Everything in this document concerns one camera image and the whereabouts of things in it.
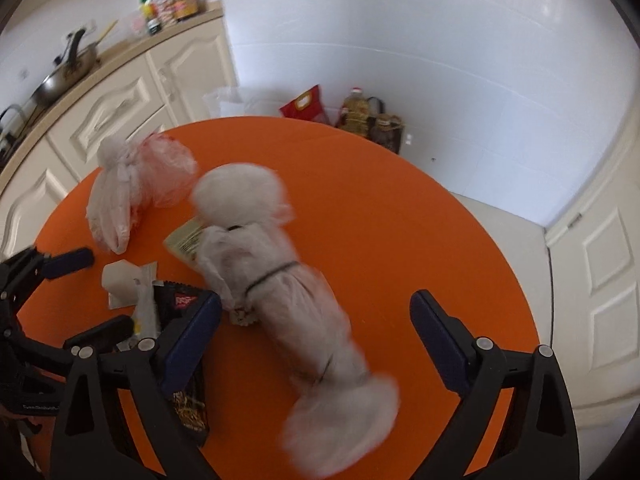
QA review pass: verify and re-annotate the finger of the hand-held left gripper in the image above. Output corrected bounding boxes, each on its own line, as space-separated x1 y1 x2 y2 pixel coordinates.
64 315 136 356
40 247 96 280

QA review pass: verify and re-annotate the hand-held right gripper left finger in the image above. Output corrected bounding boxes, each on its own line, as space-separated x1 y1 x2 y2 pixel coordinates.
49 291 222 480

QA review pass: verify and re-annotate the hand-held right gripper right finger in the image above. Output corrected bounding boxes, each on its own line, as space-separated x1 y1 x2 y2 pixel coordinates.
409 289 582 480

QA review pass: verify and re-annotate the long white bundle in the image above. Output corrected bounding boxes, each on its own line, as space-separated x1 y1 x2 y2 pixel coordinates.
192 162 401 477

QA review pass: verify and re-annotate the white crumpled wrapper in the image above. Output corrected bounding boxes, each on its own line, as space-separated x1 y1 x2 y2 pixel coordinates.
131 262 162 343

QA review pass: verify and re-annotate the white plastic cup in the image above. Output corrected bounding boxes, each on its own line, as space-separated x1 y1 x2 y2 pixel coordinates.
102 259 160 309

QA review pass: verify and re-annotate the white knotted plastic bag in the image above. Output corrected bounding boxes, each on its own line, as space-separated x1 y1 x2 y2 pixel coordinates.
85 136 147 256

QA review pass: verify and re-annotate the black snack packet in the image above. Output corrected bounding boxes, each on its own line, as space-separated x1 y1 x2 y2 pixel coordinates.
151 280 211 448

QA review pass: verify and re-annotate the yellow-green small packet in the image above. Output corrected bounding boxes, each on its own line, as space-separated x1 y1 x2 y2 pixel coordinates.
163 216 207 270

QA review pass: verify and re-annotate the large plastic bag with food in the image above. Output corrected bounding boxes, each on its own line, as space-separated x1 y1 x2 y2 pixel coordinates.
134 132 199 209

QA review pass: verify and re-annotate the cream door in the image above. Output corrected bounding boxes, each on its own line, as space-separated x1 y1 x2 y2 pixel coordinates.
544 125 640 433

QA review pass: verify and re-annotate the cream kitchen cabinet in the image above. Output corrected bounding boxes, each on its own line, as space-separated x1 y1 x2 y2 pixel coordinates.
0 0 238 261

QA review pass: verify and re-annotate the metal wok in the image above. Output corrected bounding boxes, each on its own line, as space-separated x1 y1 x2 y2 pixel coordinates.
31 29 101 107

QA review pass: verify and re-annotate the clear plastic bag on floor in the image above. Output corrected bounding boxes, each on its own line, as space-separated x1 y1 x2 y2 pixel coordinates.
202 87 287 122

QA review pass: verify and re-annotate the pink bag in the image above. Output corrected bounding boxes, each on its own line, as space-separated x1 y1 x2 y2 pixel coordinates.
124 10 148 40

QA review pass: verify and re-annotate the cooking oil bottle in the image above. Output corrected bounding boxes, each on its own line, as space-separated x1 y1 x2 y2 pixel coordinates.
339 87 375 136

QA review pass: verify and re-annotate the red bag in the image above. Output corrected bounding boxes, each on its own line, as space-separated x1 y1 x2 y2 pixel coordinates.
279 85 333 125

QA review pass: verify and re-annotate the green-label bottle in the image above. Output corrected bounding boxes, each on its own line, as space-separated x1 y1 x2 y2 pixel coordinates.
139 0 164 36

